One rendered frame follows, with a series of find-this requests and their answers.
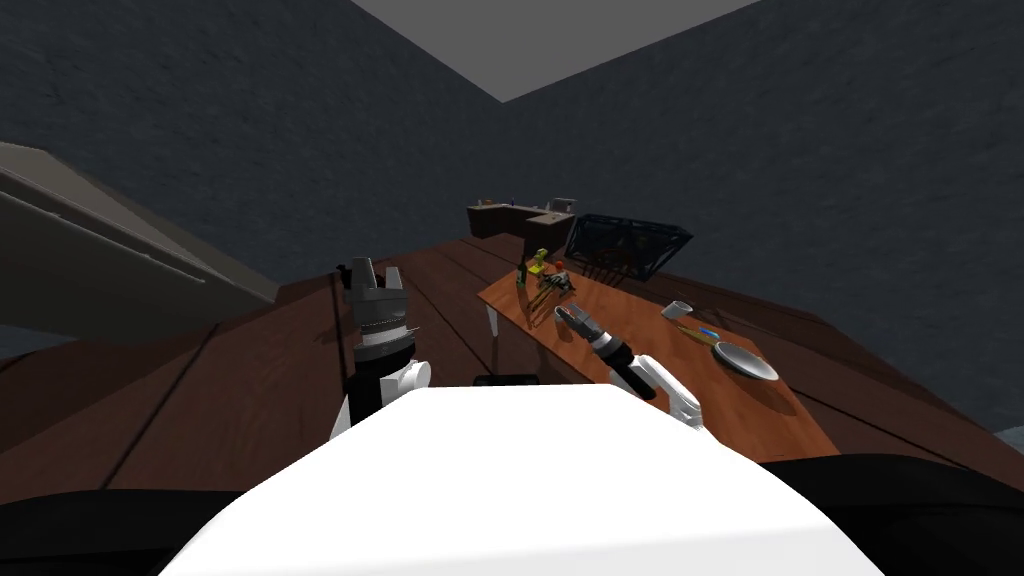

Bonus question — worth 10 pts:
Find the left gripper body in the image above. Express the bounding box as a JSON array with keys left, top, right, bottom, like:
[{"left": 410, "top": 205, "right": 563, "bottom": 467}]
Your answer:
[{"left": 344, "top": 283, "right": 412, "bottom": 328}]

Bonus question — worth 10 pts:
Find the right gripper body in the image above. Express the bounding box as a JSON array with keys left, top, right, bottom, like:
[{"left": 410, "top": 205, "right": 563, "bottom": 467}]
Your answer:
[{"left": 571, "top": 307, "right": 611, "bottom": 345}]

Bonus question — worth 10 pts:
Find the dark grey tool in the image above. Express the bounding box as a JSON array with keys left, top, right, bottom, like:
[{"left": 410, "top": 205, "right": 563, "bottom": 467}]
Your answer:
[{"left": 527, "top": 270, "right": 577, "bottom": 310}]

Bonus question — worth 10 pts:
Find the brown wooden table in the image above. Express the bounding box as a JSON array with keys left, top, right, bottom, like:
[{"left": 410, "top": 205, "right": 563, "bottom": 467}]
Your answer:
[{"left": 476, "top": 266, "right": 842, "bottom": 466}]

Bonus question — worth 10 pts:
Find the brown kitchen counter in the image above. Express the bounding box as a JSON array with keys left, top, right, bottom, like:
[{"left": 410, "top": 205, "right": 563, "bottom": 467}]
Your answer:
[{"left": 466, "top": 196, "right": 579, "bottom": 243}]

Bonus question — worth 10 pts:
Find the grey plate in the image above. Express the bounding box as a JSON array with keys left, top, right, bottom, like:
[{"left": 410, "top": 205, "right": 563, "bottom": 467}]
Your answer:
[{"left": 711, "top": 340, "right": 781, "bottom": 383}]

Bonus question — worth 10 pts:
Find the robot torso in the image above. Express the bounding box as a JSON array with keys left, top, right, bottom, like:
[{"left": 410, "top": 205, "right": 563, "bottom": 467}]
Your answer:
[{"left": 158, "top": 372, "right": 888, "bottom": 576}]

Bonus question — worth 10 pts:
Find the pale grey slab furniture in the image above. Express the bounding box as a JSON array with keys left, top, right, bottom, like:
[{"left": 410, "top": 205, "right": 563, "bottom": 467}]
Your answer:
[{"left": 0, "top": 141, "right": 280, "bottom": 341}]

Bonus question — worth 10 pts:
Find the dark wire frame chair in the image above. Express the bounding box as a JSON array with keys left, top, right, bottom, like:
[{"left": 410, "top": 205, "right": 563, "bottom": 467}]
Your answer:
[{"left": 563, "top": 212, "right": 695, "bottom": 284}]

